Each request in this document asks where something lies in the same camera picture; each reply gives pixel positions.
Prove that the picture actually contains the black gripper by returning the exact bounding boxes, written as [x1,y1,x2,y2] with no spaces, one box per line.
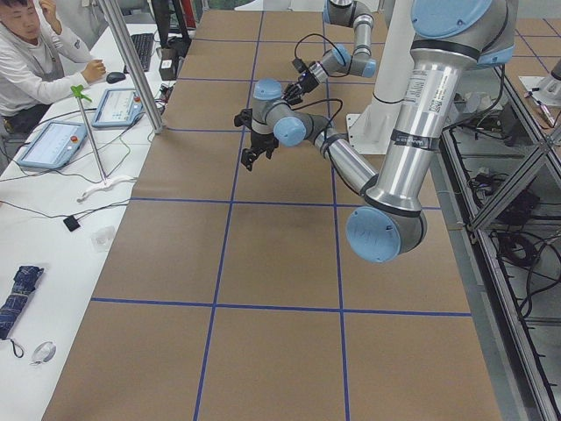
[282,63,323,105]
[240,131,279,171]

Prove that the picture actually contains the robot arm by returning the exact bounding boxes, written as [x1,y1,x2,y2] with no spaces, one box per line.
[282,1,377,105]
[234,1,518,263]

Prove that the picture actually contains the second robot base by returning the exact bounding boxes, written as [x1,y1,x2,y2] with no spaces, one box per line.
[519,61,560,107]

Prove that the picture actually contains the black box with label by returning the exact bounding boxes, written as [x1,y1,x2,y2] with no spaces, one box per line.
[159,47,179,81]

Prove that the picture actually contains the far blue teach pendant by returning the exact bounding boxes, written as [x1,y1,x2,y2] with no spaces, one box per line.
[91,88,144,129]

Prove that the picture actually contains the blue teach pendant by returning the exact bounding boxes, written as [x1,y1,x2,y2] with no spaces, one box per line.
[91,88,144,129]
[16,121,87,169]

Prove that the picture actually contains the black computer monitor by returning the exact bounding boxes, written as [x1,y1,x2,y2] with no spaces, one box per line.
[149,0,196,50]

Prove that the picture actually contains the black keyboard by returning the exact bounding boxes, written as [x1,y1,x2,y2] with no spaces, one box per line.
[131,32,154,72]

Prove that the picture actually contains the black computer mouse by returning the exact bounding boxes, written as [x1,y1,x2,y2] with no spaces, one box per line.
[105,72,126,84]

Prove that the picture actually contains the clear plastic cup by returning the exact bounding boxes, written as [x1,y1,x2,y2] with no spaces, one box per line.
[90,225,116,253]

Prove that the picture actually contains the green clamp stand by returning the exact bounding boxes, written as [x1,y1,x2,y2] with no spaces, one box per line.
[71,84,137,203]

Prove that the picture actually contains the small black puck device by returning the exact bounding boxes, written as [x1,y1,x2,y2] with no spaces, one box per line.
[63,215,81,232]

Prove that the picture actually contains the near blue teach pendant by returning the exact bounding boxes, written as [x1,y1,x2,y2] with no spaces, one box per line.
[16,121,87,169]

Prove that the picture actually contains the person in white hoodie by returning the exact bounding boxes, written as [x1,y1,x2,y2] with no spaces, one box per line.
[1,1,106,134]

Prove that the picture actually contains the folded blue umbrella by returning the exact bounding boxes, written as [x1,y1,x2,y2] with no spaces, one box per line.
[1,265,45,359]

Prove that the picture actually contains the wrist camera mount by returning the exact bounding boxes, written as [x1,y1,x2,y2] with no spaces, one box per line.
[292,58,308,74]
[233,108,252,130]

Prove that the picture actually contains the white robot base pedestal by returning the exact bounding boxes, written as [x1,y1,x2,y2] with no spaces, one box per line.
[347,0,415,154]

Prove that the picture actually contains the aluminium frame post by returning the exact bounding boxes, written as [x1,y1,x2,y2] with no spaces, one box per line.
[98,0,164,134]

